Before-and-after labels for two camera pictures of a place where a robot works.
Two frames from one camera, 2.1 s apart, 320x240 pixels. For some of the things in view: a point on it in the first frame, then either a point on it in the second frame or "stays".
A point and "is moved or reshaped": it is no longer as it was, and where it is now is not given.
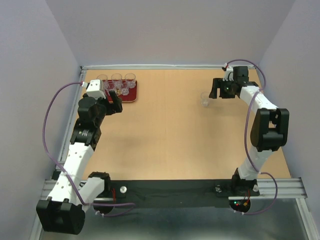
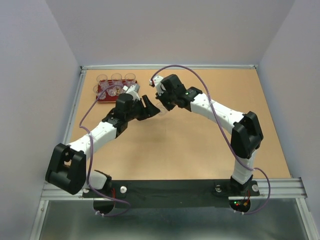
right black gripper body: (226, 90) -> (167, 100)
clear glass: (104, 84) stays
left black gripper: (116, 107) -> (149, 111)
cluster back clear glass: (204, 99) is moved or reshaped
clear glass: (130, 79) stays
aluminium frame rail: (122, 67) stays
